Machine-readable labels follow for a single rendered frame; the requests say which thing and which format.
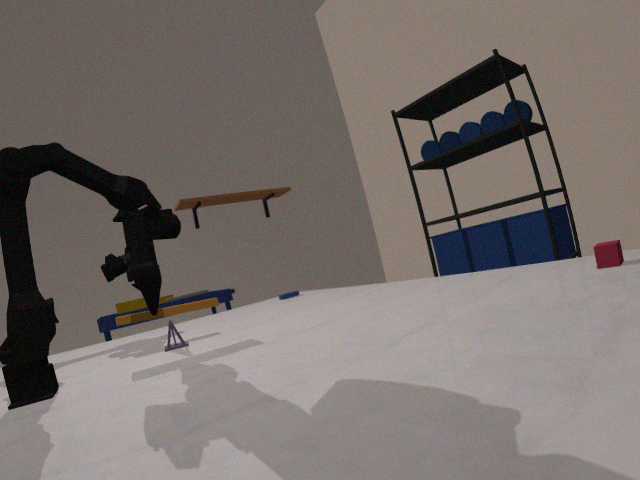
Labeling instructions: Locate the dark blue flat bar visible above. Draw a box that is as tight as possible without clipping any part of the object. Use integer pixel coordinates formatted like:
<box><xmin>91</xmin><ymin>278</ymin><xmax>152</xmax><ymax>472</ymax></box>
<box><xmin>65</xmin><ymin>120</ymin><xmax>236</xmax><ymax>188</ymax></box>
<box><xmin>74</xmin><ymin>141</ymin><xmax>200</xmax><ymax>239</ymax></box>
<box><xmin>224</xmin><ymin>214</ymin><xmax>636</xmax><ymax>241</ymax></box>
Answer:
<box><xmin>279</xmin><ymin>291</ymin><xmax>299</xmax><ymax>300</ymax></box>

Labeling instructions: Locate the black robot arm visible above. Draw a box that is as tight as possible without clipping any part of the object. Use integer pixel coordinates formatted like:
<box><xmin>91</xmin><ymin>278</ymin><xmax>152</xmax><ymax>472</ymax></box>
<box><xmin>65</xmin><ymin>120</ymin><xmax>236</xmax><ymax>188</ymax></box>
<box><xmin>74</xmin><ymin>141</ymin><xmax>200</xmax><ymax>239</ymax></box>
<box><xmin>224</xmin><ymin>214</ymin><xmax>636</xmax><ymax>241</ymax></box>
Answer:
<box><xmin>0</xmin><ymin>142</ymin><xmax>181</xmax><ymax>410</ymax></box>

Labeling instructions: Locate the orange bar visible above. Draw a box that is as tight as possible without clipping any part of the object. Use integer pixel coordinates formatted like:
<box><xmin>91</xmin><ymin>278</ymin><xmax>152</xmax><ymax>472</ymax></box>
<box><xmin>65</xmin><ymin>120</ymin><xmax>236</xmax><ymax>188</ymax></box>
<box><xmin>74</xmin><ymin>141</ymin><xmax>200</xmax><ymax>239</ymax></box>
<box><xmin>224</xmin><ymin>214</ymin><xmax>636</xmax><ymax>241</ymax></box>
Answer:
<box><xmin>115</xmin><ymin>298</ymin><xmax>219</xmax><ymax>326</ymax></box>

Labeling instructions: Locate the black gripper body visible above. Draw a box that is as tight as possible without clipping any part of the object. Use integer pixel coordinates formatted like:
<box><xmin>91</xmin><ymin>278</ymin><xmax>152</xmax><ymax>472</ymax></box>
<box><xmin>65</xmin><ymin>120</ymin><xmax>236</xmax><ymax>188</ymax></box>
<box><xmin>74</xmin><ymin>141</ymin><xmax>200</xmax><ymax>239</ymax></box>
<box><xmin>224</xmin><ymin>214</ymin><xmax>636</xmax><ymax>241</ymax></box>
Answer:
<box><xmin>126</xmin><ymin>238</ymin><xmax>161</xmax><ymax>283</ymax></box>

